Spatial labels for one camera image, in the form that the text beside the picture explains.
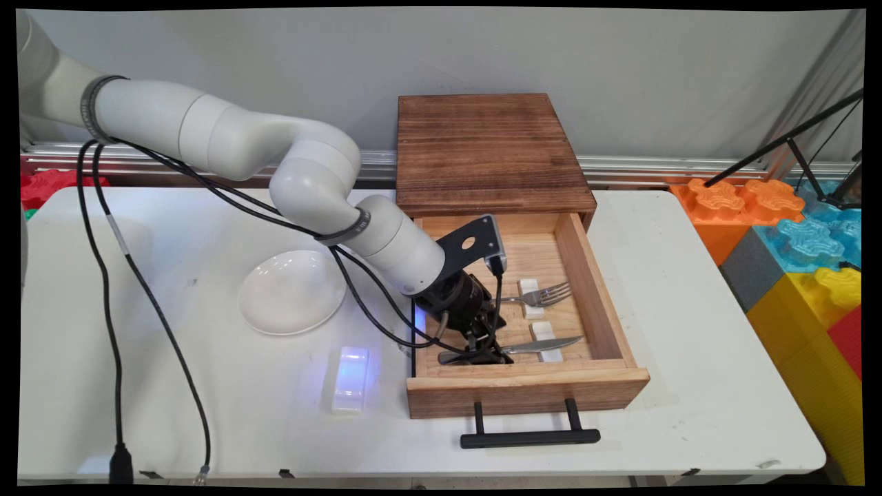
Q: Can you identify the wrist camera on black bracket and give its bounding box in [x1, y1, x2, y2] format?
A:
[435, 215, 509, 276]

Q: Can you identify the black tripod stand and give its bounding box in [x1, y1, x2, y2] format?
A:
[703, 90, 864, 211]

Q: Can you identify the thin black cable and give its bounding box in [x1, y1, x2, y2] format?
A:
[92, 138, 504, 484]

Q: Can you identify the red foam block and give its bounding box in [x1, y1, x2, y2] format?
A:
[21, 169, 111, 211]
[827, 307, 863, 383]

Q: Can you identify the light wooden drawer, black handle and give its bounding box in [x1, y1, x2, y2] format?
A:
[407, 212, 650, 450]

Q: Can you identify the clear rest near knife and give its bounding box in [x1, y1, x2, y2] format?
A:
[331, 346, 371, 414]

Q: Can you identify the silver fork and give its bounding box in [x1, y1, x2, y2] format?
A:
[500, 281, 574, 309]

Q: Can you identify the white round plate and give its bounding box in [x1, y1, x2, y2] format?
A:
[238, 249, 347, 336]

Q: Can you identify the thick black cable with plug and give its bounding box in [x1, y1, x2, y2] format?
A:
[76, 138, 507, 484]

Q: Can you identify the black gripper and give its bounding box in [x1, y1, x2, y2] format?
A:
[417, 271, 515, 366]

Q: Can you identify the aluminium rail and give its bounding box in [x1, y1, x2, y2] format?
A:
[21, 141, 855, 188]

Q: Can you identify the dark wooden drawer cabinet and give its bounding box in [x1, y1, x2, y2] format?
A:
[396, 93, 598, 231]

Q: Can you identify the white cutlery rest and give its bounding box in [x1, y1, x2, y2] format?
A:
[518, 278, 545, 319]
[531, 321, 564, 363]

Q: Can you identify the orange foam block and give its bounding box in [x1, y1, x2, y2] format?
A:
[668, 179, 806, 267]

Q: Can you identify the silver table knife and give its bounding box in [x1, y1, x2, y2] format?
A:
[438, 335, 585, 366]

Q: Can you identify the grey foam block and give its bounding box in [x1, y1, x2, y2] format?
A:
[719, 227, 786, 314]

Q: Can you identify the blue foam block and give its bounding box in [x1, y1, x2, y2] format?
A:
[753, 180, 863, 276]

